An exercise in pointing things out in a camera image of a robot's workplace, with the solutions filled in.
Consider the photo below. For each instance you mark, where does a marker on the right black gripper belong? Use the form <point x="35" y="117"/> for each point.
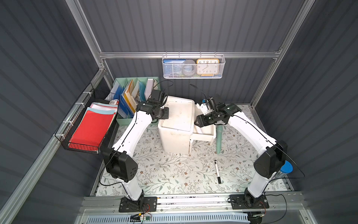
<point x="200" y="120"/>

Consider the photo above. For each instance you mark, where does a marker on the aluminium mounting rail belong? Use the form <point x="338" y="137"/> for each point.
<point x="197" y="200"/>

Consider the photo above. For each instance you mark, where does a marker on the green plastic file organizer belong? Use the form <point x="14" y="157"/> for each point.
<point x="130" y="91"/>

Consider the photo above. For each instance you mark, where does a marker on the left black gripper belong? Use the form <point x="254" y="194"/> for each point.
<point x="164" y="112"/>

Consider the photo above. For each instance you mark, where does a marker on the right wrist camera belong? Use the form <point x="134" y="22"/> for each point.
<point x="207" y="106"/>

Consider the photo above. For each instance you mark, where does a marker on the green microphone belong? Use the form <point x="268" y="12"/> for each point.
<point x="219" y="130"/>

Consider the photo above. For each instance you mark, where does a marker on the black wire tray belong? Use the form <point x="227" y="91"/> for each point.
<point x="95" y="98"/>

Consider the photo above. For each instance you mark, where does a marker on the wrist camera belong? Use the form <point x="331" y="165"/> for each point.
<point x="207" y="106"/>
<point x="157" y="97"/>

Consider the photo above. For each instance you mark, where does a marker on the white plastic drawer unit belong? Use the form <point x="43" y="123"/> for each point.
<point x="176" y="131"/>

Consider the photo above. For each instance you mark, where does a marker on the yellow analog clock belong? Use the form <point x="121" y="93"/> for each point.
<point x="207" y="67"/>

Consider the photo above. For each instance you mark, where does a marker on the black white marker pen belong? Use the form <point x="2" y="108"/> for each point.
<point x="217" y="172"/>

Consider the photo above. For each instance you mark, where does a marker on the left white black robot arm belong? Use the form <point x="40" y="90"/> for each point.
<point x="118" y="159"/>

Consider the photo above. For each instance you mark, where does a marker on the red paper folder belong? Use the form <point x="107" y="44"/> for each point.
<point x="92" y="129"/>

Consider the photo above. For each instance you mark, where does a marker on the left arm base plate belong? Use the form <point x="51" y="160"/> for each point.
<point x="137" y="203"/>

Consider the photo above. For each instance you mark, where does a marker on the blue lid clear jar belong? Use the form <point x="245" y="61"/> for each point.
<point x="286" y="169"/>

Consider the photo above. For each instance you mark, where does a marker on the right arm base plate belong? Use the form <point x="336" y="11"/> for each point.
<point x="249" y="202"/>

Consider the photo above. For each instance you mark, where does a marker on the white pulled out drawer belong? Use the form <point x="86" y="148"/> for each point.
<point x="207" y="133"/>

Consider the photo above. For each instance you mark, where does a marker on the blue box in basket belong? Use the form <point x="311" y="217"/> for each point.
<point x="172" y="68"/>

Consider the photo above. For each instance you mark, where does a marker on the grey tape roll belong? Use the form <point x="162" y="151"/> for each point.
<point x="189" y="68"/>

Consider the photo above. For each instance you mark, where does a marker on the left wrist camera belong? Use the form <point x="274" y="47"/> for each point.
<point x="157" y="97"/>

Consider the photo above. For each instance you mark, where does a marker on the white wire wall basket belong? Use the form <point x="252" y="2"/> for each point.
<point x="195" y="57"/>

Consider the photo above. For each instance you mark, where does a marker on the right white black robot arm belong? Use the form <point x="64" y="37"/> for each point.
<point x="272" y="153"/>

